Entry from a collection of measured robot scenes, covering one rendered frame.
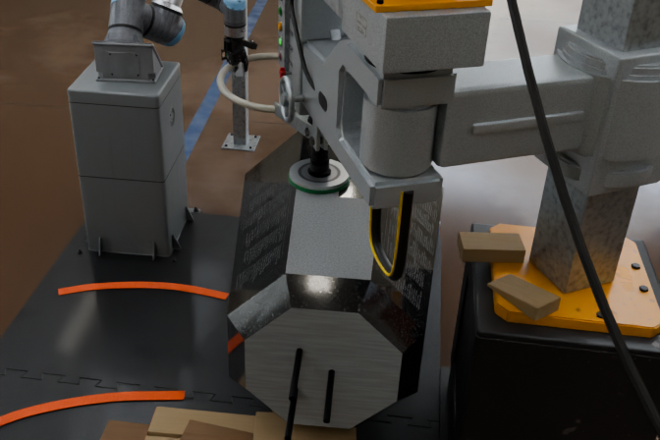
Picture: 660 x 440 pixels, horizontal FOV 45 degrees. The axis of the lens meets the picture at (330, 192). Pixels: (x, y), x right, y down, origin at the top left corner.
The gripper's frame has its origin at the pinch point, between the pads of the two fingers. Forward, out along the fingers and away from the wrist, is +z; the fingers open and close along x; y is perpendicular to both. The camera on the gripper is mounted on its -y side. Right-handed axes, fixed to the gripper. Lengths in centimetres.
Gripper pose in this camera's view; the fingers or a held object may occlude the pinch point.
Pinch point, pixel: (240, 76)
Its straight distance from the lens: 355.5
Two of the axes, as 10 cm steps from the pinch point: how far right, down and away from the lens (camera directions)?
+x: 7.4, 4.2, -5.3
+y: -6.8, 3.9, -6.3
